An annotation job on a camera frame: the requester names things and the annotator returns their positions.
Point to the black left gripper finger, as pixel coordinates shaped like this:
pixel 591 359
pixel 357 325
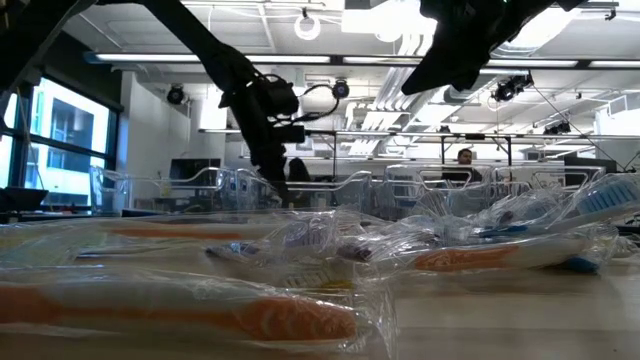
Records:
pixel 275 180

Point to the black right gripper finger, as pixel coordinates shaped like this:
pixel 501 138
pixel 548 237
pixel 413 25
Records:
pixel 430 70

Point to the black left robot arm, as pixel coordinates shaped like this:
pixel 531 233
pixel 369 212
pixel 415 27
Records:
pixel 200 40

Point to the person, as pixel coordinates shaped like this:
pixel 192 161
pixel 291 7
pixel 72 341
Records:
pixel 465 162
pixel 300 170

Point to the long ceiling light strip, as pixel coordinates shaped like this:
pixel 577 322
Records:
pixel 380 60
pixel 535 63
pixel 150 57
pixel 615 64

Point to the clear plastic bin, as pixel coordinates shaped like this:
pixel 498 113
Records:
pixel 150 192
pixel 330 190
pixel 550 177
pixel 440 192

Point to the purple white wrapped toothbrush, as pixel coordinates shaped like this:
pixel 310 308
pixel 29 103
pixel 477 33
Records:
pixel 356 253
pixel 305 234
pixel 235 248

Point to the black ceiling spotlight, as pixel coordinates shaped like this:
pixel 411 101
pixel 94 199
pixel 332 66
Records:
pixel 510 87
pixel 557 128
pixel 175 95
pixel 340 89

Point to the black monitor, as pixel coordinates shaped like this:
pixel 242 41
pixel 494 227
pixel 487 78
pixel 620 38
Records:
pixel 590 164
pixel 195 169

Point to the yellow white wrapped toothbrush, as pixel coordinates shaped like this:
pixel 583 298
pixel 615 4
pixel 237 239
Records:
pixel 320 282

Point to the orange white wrapped toothbrush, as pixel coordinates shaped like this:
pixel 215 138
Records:
pixel 295 320
pixel 175 233
pixel 465 258

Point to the green white wrapped toothbrush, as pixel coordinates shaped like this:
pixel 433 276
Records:
pixel 45 247

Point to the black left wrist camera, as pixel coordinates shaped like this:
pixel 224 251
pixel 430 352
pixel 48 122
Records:
pixel 282 95

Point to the window with dark frame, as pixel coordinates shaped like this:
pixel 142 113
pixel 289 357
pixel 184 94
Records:
pixel 65 130

